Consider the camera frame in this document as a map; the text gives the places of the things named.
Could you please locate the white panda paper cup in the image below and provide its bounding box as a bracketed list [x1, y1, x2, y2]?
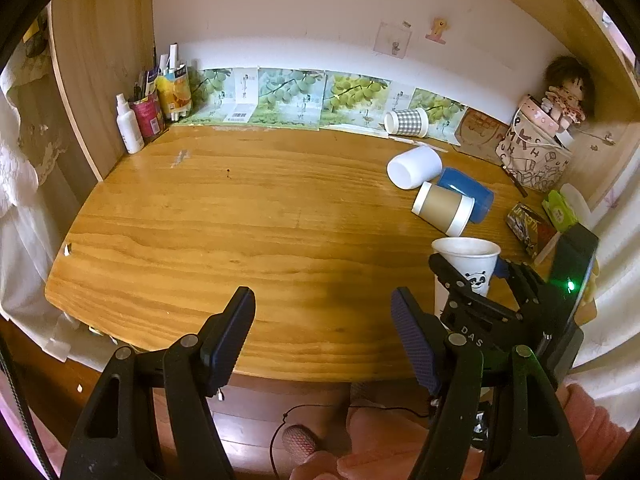
[432, 237, 501, 297]

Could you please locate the dark patterned paper cup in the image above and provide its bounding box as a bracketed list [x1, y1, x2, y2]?
[506, 203, 558, 259]

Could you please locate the brown sleeve paper cup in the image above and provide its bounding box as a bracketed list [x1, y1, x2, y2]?
[411, 182, 475, 237]

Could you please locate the blue plastic cup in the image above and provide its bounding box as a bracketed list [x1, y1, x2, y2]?
[437, 167, 495, 224]

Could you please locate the white plastic cup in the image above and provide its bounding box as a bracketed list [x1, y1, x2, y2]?
[386, 146, 442, 191]

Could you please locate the checkered paper cup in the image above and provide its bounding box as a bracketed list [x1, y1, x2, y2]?
[383, 107, 430, 138]

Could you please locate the green tissue pack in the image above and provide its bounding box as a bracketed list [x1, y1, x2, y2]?
[541, 190, 578, 233]

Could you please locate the printed canvas bag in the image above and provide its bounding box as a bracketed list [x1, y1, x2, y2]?
[496, 94, 572, 192]

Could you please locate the brown hair doll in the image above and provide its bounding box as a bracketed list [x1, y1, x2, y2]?
[541, 55, 596, 130]

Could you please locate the green grape poster strip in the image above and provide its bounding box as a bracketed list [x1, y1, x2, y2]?
[180, 67, 468, 145]

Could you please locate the white spray bottle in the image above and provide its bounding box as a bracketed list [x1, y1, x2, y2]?
[116, 93, 144, 154]

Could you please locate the red pink canister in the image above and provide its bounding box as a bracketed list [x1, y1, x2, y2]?
[130, 92, 166, 142]

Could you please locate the yellow juice carton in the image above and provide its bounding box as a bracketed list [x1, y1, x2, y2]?
[155, 63, 192, 122]

